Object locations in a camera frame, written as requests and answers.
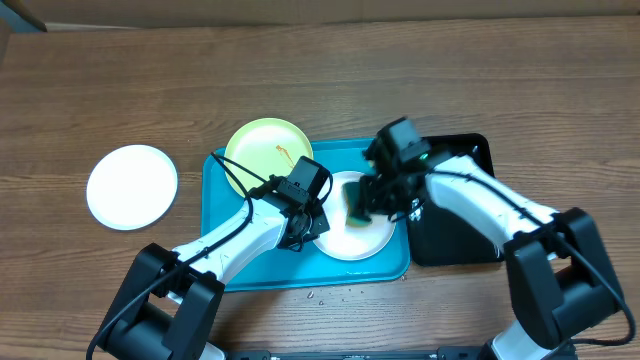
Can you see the green and yellow sponge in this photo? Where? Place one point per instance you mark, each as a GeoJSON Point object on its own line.
{"type": "Point", "coordinates": [356, 211]}

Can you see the black plastic tray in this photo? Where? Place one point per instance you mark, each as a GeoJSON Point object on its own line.
{"type": "Point", "coordinates": [439, 237]}

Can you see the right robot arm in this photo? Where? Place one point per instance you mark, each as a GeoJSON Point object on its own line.
{"type": "Point", "coordinates": [563, 288]}

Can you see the white plate with red smear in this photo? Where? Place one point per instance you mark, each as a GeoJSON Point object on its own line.
{"type": "Point", "coordinates": [345, 240]}

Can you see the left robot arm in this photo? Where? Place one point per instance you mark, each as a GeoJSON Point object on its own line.
{"type": "Point", "coordinates": [168, 301]}

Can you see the yellow-green plate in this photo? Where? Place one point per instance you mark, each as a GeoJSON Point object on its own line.
{"type": "Point", "coordinates": [266, 146]}

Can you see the blue plastic tray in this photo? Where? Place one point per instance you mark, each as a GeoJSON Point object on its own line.
{"type": "Point", "coordinates": [283, 269]}

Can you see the white plate with grey rim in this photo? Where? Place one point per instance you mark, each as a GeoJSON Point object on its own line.
{"type": "Point", "coordinates": [131, 187]}

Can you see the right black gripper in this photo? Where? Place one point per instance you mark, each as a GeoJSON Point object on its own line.
{"type": "Point", "coordinates": [377, 191]}

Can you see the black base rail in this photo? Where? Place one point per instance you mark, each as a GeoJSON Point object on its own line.
{"type": "Point", "coordinates": [442, 353]}

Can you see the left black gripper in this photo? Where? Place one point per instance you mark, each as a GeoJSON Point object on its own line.
{"type": "Point", "coordinates": [320, 226]}

